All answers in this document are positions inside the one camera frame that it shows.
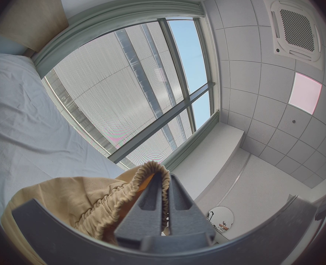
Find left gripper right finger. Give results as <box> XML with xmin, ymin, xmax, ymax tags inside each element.
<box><xmin>168</xmin><ymin>173</ymin><xmax>217</xmax><ymax>244</ymax></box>

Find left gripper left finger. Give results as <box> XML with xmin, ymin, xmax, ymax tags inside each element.
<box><xmin>115</xmin><ymin>172</ymin><xmax>163</xmax><ymax>249</ymax></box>

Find beige trousers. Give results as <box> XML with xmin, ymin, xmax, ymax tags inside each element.
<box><xmin>1</xmin><ymin>160</ymin><xmax>172</xmax><ymax>245</ymax></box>

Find bed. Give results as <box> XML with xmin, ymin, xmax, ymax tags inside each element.
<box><xmin>0</xmin><ymin>0</ymin><xmax>130</xmax><ymax>226</ymax></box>

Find window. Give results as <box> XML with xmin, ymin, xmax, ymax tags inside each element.
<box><xmin>41</xmin><ymin>17</ymin><xmax>217</xmax><ymax>173</ymax></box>

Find square ceiling light panel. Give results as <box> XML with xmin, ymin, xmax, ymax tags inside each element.
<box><xmin>288</xmin><ymin>72</ymin><xmax>323</xmax><ymax>115</ymax></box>

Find white ceiling air conditioner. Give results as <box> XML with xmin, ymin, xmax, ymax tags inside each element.
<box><xmin>262</xmin><ymin>0</ymin><xmax>324</xmax><ymax>70</ymax></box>

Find round wall mirror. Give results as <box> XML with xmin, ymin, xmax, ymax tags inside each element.
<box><xmin>207</xmin><ymin>206</ymin><xmax>234</xmax><ymax>232</ymax></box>

